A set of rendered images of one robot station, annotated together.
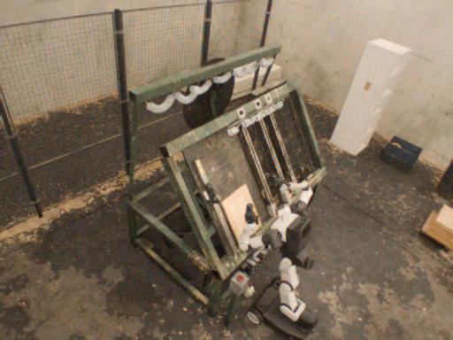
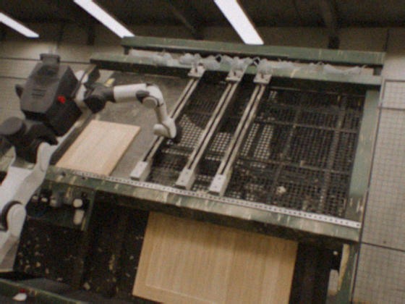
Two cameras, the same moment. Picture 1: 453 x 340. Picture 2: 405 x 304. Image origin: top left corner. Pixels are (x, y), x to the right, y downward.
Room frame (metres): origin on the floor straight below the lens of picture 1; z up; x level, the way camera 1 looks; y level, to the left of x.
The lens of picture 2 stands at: (2.05, -3.27, 0.81)
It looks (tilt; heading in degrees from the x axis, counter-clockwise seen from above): 7 degrees up; 75
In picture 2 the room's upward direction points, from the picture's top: 11 degrees clockwise
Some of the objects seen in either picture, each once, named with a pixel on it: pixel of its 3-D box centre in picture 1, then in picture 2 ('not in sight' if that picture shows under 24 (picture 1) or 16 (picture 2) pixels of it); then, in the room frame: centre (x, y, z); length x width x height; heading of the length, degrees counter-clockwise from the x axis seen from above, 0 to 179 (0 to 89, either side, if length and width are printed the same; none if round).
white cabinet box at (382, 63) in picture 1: (367, 99); not in sight; (5.56, -2.48, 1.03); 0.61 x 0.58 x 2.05; 140
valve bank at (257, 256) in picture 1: (257, 258); (47, 202); (1.92, -0.48, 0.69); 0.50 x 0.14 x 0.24; 146
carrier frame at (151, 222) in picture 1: (231, 207); (181, 266); (2.86, -0.17, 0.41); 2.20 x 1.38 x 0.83; 146
